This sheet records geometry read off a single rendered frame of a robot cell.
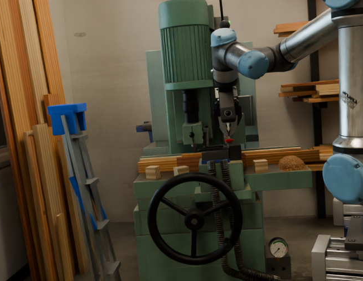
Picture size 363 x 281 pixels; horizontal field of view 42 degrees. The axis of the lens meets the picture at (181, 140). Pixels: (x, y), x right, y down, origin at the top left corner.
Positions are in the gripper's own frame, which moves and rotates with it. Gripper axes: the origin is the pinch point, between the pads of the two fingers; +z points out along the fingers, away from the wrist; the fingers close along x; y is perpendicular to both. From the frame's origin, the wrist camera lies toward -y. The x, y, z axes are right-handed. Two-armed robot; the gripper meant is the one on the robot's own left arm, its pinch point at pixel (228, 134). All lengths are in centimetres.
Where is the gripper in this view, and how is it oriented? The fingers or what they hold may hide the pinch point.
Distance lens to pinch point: 156.2
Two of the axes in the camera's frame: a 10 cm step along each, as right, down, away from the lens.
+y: 0.1, -6.1, 8.0
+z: 1.0, 7.9, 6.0
